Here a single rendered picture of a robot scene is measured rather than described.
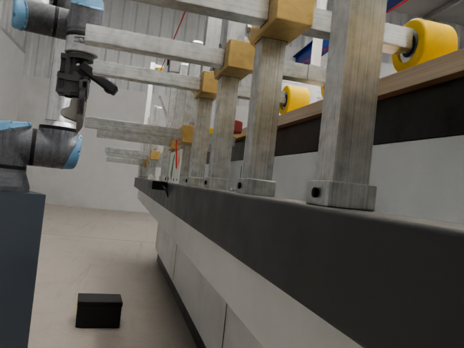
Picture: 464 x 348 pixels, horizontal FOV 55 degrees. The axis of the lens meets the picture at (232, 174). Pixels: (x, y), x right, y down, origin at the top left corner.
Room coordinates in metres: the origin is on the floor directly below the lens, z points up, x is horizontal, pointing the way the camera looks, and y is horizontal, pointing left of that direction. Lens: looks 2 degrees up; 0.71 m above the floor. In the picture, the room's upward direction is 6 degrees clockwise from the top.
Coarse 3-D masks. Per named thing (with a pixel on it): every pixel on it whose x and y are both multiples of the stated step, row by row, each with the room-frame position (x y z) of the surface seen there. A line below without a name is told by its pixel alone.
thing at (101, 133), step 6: (102, 132) 1.49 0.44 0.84; (108, 132) 1.50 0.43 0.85; (114, 132) 1.50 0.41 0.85; (108, 138) 1.50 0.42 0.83; (114, 138) 1.50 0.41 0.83; (120, 138) 1.51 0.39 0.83; (126, 138) 1.51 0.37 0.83; (132, 138) 1.52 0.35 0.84; (138, 138) 1.52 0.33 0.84; (144, 138) 1.53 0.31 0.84; (150, 138) 1.53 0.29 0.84; (156, 138) 1.54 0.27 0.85; (162, 138) 1.54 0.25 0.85; (156, 144) 1.55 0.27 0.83; (162, 144) 1.54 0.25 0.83; (168, 144) 1.55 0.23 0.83; (210, 144) 1.58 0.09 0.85; (210, 150) 1.58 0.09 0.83
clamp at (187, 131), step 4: (180, 128) 1.33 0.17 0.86; (184, 128) 1.27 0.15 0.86; (188, 128) 1.28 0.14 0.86; (192, 128) 1.28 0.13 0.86; (184, 132) 1.27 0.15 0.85; (188, 132) 1.28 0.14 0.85; (192, 132) 1.28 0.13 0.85; (184, 136) 1.27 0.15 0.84; (188, 136) 1.28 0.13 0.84; (192, 136) 1.28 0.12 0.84; (180, 140) 1.30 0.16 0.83; (184, 140) 1.27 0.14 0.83; (188, 140) 1.28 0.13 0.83; (192, 140) 1.28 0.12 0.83; (188, 144) 1.34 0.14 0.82
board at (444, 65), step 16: (432, 64) 0.57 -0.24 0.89; (448, 64) 0.54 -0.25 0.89; (384, 80) 0.68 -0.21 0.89; (400, 80) 0.64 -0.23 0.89; (416, 80) 0.60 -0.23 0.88; (432, 80) 0.57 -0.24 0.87; (448, 80) 0.57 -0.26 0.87; (384, 96) 0.69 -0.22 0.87; (288, 112) 1.06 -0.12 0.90; (304, 112) 0.96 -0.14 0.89; (320, 112) 0.88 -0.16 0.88
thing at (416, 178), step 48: (432, 96) 0.59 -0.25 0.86; (240, 144) 1.52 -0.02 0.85; (288, 144) 1.09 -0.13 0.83; (384, 144) 0.69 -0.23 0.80; (432, 144) 0.58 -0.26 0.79; (288, 192) 1.05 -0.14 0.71; (384, 192) 0.68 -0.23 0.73; (432, 192) 0.57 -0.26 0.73; (192, 288) 2.08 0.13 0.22; (192, 336) 2.09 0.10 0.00; (240, 336) 1.30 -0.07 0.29
